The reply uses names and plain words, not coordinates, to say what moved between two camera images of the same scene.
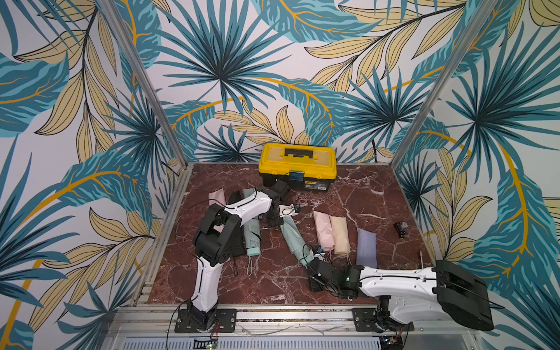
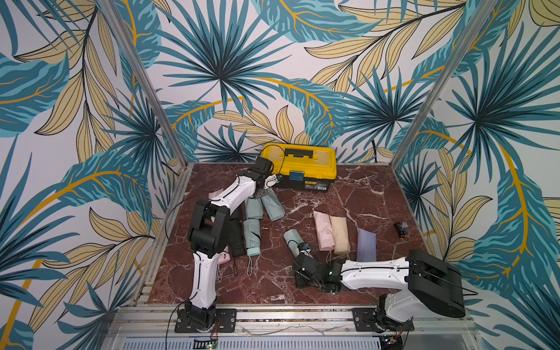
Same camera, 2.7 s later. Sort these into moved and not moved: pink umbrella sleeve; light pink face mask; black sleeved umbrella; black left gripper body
Moved: black left gripper body
Not moved: light pink face mask; pink umbrella sleeve; black sleeved umbrella
